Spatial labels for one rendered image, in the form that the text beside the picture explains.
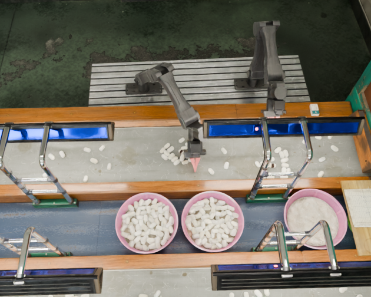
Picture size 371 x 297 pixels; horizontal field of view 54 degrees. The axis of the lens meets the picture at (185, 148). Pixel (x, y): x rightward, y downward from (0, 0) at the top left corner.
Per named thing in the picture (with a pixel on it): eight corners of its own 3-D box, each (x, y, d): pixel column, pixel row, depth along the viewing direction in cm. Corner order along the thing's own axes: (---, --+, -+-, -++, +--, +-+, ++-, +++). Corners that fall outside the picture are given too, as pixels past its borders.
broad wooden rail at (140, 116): (8, 127, 201) (-8, 107, 185) (337, 120, 203) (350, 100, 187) (3, 146, 195) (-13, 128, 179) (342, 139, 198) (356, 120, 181)
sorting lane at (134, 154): (-9, 132, 183) (-11, 130, 181) (353, 125, 185) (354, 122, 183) (-24, 188, 169) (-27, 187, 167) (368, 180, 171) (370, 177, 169)
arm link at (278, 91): (291, 98, 156) (291, 69, 153) (271, 100, 156) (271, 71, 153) (282, 96, 167) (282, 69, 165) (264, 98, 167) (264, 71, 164)
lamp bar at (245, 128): (202, 122, 148) (202, 112, 142) (355, 119, 149) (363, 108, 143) (202, 139, 144) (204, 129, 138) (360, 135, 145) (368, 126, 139)
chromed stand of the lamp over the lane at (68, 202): (41, 171, 178) (0, 120, 139) (83, 170, 178) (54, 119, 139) (35, 208, 169) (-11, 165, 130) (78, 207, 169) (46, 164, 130)
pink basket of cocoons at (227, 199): (172, 211, 168) (172, 204, 160) (225, 190, 173) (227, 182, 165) (195, 266, 156) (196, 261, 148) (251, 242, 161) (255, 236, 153)
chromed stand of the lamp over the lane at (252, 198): (241, 166, 179) (257, 115, 140) (282, 165, 179) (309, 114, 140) (245, 203, 170) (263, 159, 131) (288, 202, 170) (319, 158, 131)
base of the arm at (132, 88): (161, 83, 194) (161, 73, 198) (123, 85, 194) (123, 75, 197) (162, 93, 201) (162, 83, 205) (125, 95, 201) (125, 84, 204)
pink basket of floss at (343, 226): (267, 223, 165) (271, 216, 157) (303, 185, 174) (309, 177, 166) (315, 267, 156) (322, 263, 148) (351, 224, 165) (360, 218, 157)
